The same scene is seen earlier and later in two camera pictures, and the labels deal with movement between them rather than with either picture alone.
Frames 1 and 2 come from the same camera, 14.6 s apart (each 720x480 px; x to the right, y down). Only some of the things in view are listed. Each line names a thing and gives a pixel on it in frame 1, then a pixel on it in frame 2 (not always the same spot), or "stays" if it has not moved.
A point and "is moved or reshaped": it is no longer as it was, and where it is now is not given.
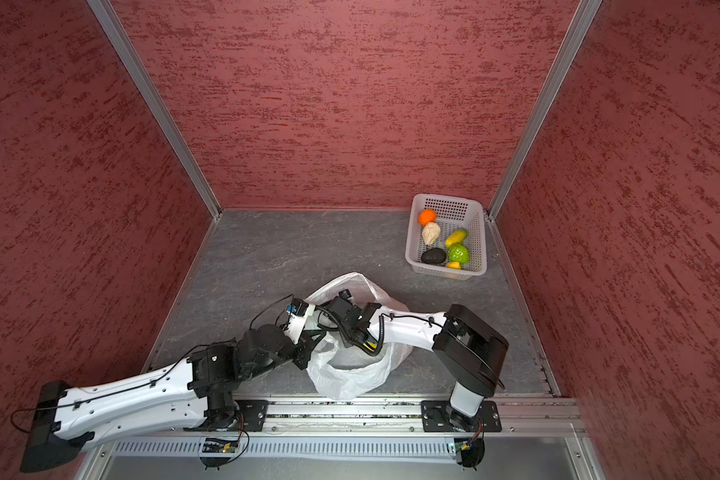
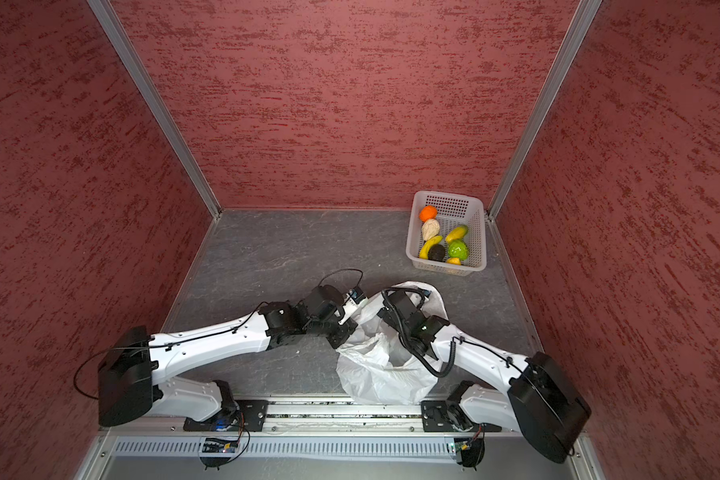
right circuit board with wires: [471, 453] stays
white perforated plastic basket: [452, 213] stays
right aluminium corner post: [583, 19] stays
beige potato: [430, 232] stays
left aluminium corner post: [123, 47] stays
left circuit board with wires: [221, 445] stays
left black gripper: [307, 342] -> [345, 331]
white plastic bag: [342, 370] is moved or reshaped
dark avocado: [433, 255] is moved or reshaped
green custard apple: [459, 252] stays
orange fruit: [426, 216] stays
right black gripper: [348, 342] -> [382, 312]
